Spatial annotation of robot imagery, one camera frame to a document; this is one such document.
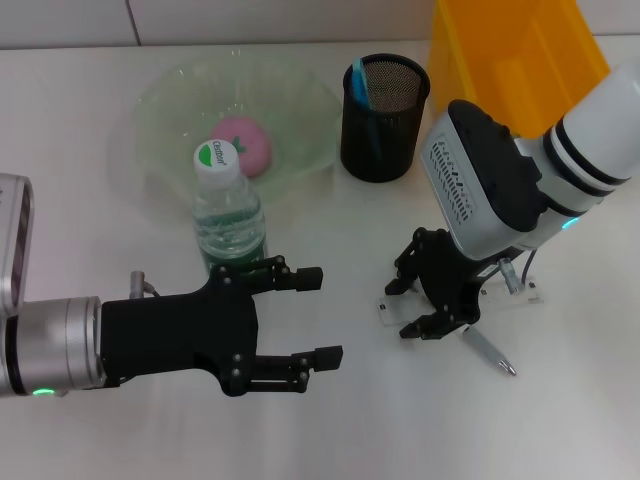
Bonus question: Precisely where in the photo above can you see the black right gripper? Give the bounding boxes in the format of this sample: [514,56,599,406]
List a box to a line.
[383,226,501,343]

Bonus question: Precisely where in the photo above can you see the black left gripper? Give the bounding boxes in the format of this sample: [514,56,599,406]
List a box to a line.
[98,255,345,400]

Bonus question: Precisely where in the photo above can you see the clear plastic ruler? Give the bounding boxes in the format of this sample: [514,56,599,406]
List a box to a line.
[374,279,546,328]

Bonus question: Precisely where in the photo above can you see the clear water bottle green label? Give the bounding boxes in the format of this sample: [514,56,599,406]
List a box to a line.
[191,138,270,280]

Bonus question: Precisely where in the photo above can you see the pink toy peach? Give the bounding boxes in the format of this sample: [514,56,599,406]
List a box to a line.
[208,115,275,178]

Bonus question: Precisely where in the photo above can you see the blue scissors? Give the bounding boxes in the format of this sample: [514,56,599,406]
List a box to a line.
[349,56,387,162]

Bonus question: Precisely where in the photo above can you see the white silver ballpoint pen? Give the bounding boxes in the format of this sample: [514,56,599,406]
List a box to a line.
[458,325,518,378]

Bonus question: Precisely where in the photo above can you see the black mesh pen holder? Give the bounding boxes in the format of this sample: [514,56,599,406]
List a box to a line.
[339,53,433,184]

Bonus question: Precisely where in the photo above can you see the green glass fruit plate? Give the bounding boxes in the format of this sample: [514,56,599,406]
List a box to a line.
[129,46,344,212]

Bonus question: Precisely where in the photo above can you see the yellow plastic bin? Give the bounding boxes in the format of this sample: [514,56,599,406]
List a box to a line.
[427,0,612,142]

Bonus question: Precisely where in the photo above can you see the right gripper cable with plug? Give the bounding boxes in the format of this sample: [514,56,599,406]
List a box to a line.
[496,247,542,295]

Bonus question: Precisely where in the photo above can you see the gripper cable with plug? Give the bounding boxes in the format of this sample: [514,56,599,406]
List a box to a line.
[128,270,165,302]
[496,247,542,295]

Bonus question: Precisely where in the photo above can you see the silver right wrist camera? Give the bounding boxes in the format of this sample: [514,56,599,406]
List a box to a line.
[418,98,547,262]

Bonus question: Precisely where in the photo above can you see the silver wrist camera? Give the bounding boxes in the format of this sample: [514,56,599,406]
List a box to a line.
[418,98,547,262]
[0,173,36,320]

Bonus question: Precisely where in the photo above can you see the left gripper cable with plug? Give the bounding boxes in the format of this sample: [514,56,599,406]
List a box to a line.
[128,270,165,302]

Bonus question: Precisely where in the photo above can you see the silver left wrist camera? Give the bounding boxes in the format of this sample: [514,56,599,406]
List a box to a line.
[0,173,36,320]

